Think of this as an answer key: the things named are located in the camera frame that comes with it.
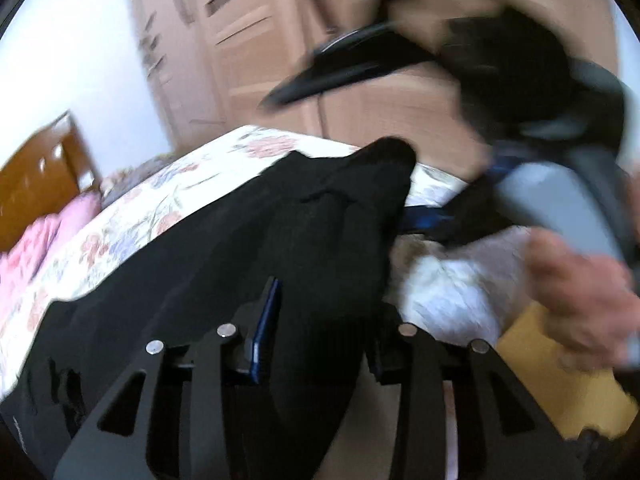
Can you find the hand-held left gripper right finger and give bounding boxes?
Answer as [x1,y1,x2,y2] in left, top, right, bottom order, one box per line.
[367,322,586,480]

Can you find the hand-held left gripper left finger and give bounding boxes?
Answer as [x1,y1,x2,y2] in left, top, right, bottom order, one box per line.
[52,276,282,480]

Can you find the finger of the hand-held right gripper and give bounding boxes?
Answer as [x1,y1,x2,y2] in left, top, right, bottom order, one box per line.
[259,0,451,109]
[399,155,523,250]

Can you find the black pants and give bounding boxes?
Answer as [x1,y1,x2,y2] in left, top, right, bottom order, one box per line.
[0,137,418,480]

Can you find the person's right hand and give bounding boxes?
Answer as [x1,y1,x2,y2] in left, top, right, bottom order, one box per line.
[524,230,640,372]

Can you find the wooden wardrobe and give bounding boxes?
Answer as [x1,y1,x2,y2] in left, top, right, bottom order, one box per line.
[125,0,617,186]

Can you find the floral bed sheet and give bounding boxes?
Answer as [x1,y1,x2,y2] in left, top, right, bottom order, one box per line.
[0,125,533,401]

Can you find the cloth-covered nightstand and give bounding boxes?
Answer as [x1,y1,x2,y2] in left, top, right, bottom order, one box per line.
[100,156,177,207]

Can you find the pink quilt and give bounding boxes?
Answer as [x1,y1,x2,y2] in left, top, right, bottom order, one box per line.
[0,192,103,302]

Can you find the wooden headboard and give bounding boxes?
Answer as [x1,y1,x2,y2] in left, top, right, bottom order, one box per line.
[0,110,101,257]

